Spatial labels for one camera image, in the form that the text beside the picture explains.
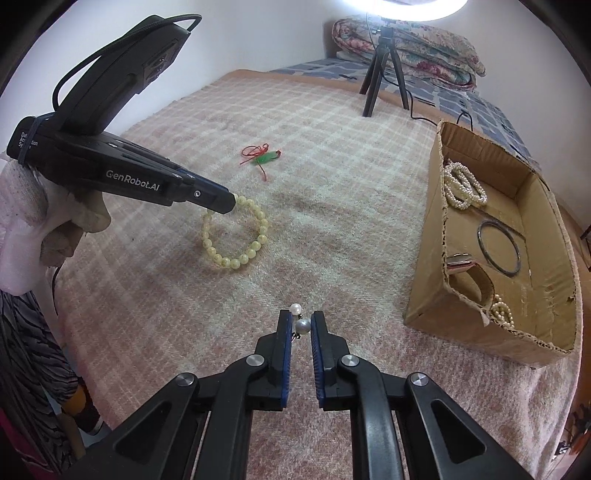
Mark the black tripod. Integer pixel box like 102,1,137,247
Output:
360,25,410,118

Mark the black ring light cable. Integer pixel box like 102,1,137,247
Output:
406,97,476,134

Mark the small white pearl bracelet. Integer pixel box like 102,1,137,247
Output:
489,301,517,330

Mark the blue patterned bed sheet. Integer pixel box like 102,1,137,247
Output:
270,58,541,171

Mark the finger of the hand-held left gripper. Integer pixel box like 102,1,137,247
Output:
189,186,239,216
178,168,232,190

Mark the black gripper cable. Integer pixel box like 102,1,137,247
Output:
52,14,202,112

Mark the green pendant on red string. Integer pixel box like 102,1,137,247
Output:
239,144,283,182

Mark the person's left hand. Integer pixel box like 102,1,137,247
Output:
0,154,112,296

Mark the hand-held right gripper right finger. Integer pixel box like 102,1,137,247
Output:
310,311,536,480

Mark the white pearl necklace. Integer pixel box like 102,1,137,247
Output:
442,161,489,210

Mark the folded floral quilt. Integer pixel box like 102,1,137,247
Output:
332,18,478,90

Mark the cardboard box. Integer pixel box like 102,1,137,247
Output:
403,119,583,369

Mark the thin dark metal bangle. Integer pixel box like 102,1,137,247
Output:
478,219,522,278

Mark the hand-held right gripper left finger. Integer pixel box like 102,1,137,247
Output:
60,310,294,480

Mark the pale yellow bead bracelet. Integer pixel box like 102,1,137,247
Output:
201,194,269,269

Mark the black white patterned clothing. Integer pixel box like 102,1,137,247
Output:
0,288,93,476

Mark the pearl drop earring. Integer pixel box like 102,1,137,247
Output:
288,302,311,342

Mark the floral pillow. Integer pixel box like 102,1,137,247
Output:
402,23,486,77

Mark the red metal jewelry piece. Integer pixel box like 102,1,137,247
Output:
446,252,479,276

